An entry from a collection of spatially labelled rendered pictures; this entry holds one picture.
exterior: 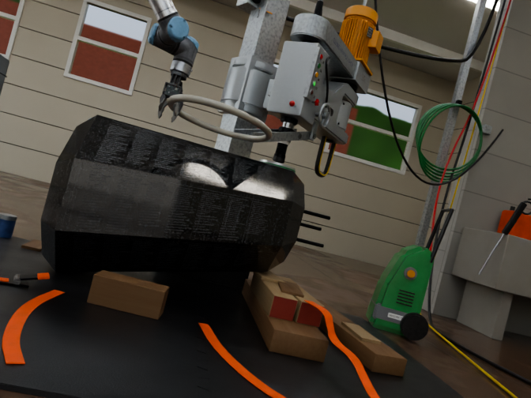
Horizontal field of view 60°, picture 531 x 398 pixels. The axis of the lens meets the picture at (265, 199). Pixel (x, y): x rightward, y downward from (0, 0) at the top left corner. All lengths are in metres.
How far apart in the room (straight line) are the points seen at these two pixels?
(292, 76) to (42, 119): 6.80
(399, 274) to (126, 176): 1.81
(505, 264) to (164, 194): 2.91
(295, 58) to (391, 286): 1.53
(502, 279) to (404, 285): 1.28
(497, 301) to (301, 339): 2.62
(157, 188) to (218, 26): 7.08
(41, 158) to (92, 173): 6.77
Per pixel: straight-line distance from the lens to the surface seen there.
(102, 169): 2.16
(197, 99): 1.89
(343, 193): 9.08
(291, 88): 2.61
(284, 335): 1.94
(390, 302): 3.10
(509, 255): 4.19
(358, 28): 3.40
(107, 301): 2.02
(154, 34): 2.08
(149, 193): 2.16
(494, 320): 4.32
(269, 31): 3.41
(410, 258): 3.08
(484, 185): 4.80
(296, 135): 2.65
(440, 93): 10.13
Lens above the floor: 0.58
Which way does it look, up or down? 1 degrees up
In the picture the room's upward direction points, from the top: 15 degrees clockwise
